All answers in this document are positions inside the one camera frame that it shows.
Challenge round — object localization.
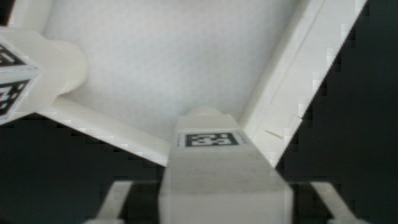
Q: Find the white desk leg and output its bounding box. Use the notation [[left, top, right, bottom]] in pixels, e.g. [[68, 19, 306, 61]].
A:
[[158, 107, 294, 224], [0, 27, 87, 125]]

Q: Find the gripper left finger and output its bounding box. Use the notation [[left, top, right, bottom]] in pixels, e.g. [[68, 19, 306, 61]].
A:
[[82, 180, 162, 224]]

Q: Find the white desk top tray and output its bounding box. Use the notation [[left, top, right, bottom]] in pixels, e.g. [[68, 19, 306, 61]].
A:
[[0, 0, 322, 163]]

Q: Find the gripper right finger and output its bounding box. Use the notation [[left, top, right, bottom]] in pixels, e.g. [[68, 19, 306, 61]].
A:
[[309, 181, 372, 224]]

